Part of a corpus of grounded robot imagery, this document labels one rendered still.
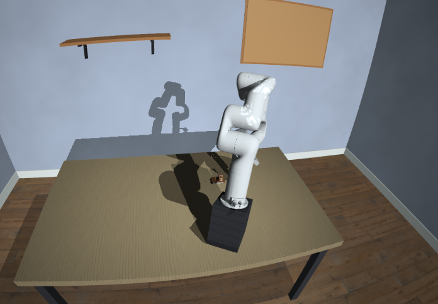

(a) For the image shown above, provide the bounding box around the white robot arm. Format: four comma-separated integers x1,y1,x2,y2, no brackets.
216,72,276,209

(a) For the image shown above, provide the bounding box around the brown shallow tray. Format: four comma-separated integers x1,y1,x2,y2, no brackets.
211,177,225,184

